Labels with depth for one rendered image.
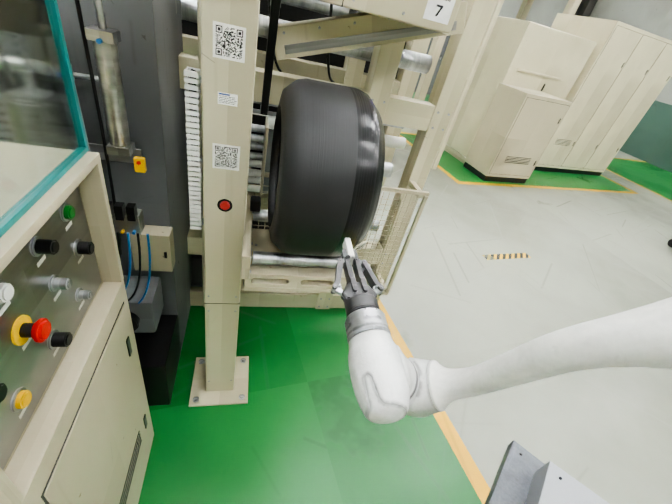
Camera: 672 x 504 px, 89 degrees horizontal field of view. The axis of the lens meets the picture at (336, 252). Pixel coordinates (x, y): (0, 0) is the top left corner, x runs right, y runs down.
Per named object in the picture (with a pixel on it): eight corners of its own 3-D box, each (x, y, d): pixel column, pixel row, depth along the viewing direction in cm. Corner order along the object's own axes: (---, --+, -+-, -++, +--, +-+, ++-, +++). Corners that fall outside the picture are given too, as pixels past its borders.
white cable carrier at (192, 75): (190, 229, 112) (183, 69, 85) (192, 221, 116) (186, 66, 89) (204, 230, 113) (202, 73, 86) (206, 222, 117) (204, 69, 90)
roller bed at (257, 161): (215, 190, 146) (215, 119, 129) (218, 175, 157) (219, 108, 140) (262, 195, 151) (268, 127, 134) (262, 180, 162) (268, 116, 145)
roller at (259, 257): (249, 258, 112) (249, 247, 115) (248, 266, 115) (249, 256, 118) (350, 264, 121) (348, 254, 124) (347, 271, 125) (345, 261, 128)
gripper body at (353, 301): (387, 307, 73) (377, 274, 79) (350, 306, 71) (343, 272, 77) (376, 326, 78) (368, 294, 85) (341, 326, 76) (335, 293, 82)
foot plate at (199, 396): (188, 407, 160) (188, 404, 158) (196, 358, 180) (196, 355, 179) (247, 403, 167) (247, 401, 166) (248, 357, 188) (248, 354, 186)
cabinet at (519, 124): (483, 181, 512) (528, 93, 441) (461, 165, 553) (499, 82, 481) (526, 184, 547) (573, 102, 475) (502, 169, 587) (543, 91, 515)
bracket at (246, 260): (240, 279, 113) (241, 256, 107) (243, 216, 144) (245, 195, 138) (250, 280, 114) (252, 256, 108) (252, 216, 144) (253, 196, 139)
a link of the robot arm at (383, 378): (334, 342, 69) (366, 362, 77) (347, 423, 58) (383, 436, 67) (380, 320, 65) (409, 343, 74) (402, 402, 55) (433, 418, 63)
